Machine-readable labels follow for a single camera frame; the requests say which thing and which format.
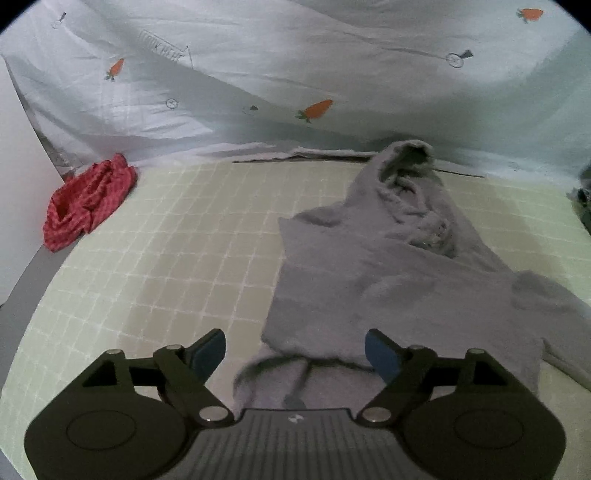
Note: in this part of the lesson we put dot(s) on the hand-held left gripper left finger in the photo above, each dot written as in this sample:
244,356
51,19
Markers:
207,353

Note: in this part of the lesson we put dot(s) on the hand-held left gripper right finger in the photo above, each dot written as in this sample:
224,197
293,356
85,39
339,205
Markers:
382,355

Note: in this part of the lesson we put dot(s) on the grey hoodie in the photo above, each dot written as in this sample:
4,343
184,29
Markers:
392,277

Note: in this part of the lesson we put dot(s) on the green checked mat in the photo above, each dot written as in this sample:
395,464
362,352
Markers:
175,258

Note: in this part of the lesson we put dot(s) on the red patterned cloth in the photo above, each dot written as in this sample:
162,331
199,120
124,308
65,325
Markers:
87,203

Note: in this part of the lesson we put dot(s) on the white rounded board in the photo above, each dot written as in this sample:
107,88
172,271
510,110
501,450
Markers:
21,184

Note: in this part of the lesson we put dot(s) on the dark grey folded garment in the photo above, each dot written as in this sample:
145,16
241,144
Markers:
582,194

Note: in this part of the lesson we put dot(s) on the carrot print quilt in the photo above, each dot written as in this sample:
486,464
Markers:
300,55

